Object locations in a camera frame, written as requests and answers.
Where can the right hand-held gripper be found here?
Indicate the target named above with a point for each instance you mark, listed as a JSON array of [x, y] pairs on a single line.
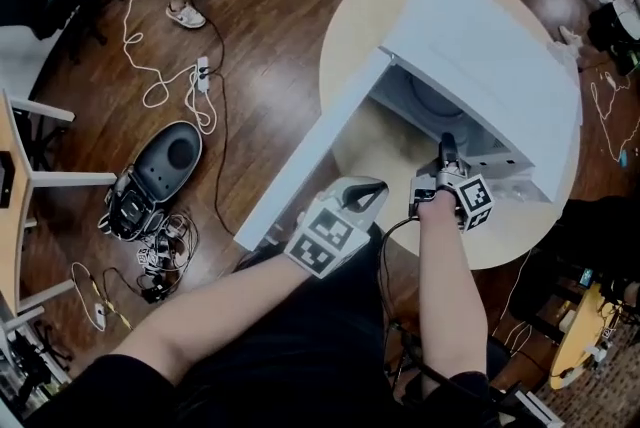
[[472, 203]]

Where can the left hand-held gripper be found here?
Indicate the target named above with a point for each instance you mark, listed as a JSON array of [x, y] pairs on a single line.
[[325, 243]]

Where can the clear glass turntable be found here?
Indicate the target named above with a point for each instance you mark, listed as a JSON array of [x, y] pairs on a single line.
[[430, 106]]

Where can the person's left forearm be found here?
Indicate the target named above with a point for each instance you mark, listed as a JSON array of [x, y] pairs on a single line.
[[215, 311]]

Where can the person's right forearm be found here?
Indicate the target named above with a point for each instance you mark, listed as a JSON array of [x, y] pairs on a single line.
[[450, 291]]

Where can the white microwave oven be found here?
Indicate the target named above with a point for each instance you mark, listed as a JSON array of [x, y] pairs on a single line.
[[490, 46]]

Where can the person's black clothing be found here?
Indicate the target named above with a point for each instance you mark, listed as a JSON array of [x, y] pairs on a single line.
[[280, 366]]

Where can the black helmet device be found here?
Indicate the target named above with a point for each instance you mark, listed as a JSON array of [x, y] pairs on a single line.
[[165, 158]]

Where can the white power strip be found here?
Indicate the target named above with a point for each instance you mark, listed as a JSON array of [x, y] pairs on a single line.
[[203, 75]]

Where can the round wooden side table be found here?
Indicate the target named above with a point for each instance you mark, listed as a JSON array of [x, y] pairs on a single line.
[[580, 336]]

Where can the wooden desk with black panel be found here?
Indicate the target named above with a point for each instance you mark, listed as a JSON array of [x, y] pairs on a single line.
[[15, 196]]

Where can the black office chair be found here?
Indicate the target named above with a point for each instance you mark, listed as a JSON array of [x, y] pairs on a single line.
[[60, 1]]

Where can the white metal frame stand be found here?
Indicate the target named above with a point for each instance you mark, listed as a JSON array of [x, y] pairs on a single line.
[[535, 408]]

